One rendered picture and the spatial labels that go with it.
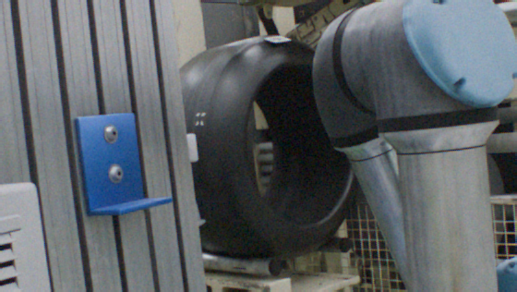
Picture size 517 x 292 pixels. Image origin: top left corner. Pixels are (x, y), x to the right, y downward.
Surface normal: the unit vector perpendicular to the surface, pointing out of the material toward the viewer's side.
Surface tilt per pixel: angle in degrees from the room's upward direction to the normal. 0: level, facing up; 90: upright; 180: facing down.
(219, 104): 71
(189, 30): 90
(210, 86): 56
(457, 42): 83
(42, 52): 90
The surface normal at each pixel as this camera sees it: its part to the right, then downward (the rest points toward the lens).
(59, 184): 0.82, -0.07
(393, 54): -0.86, 0.13
